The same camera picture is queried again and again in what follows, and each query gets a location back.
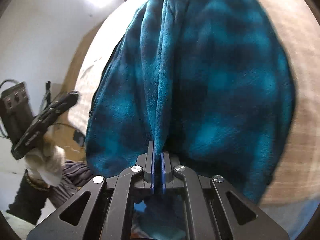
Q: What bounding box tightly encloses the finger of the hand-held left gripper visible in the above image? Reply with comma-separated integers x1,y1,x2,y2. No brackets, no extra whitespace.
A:
47,91,80,119

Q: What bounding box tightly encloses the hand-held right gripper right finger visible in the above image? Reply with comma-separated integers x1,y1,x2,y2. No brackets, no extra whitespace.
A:
161,151,288,240

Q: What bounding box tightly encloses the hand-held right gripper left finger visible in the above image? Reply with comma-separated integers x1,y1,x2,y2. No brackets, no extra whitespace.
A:
26,141,157,240

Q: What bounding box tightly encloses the blue plaid fleece jacket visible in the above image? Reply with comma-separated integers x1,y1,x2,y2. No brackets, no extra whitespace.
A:
85,0,299,205

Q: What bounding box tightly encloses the person's left forearm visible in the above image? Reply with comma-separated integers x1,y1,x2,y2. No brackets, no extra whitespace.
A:
5,169,52,227

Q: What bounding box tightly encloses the person's left hand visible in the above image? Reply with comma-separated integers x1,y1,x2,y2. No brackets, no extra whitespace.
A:
25,122,67,187

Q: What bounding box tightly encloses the person's grey ribbed clothing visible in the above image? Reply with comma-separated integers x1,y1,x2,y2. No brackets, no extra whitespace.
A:
46,159,100,209

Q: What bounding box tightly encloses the black floor cable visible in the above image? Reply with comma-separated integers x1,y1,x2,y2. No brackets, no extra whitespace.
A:
54,122,85,133

